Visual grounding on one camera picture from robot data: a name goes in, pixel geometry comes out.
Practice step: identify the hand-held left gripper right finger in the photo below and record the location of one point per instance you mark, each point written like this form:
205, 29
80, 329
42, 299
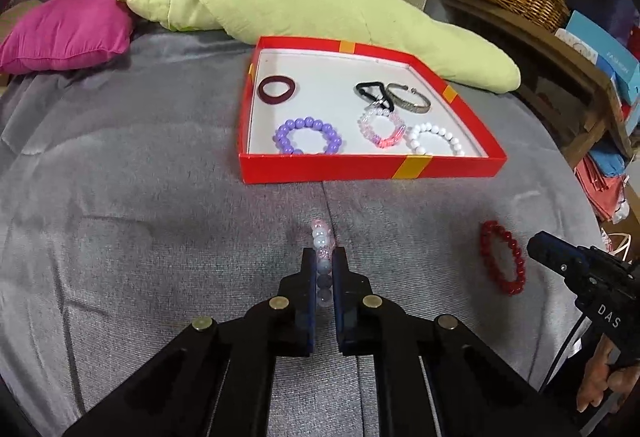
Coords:
341, 307

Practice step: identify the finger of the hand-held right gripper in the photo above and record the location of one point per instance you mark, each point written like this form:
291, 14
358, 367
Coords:
555, 252

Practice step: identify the beige sofa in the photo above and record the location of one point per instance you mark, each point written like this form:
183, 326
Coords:
15, 14

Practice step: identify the pile of red cloths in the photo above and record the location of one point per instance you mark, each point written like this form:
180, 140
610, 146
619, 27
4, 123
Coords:
600, 197

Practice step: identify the magenta pillow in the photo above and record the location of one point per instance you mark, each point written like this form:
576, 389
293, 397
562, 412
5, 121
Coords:
60, 32

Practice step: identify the person's right hand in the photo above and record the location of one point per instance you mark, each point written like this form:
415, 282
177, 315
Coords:
595, 382

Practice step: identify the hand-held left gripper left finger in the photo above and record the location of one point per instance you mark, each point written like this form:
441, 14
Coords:
309, 307

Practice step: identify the blue cardboard box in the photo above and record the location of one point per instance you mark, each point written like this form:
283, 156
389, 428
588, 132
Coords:
590, 29

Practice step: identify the red cardboard box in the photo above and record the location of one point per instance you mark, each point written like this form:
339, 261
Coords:
325, 82

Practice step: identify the wooden side table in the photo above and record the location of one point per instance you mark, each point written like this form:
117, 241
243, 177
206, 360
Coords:
550, 62

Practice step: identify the grey blanket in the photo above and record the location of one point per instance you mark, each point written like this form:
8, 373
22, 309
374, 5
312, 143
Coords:
125, 167

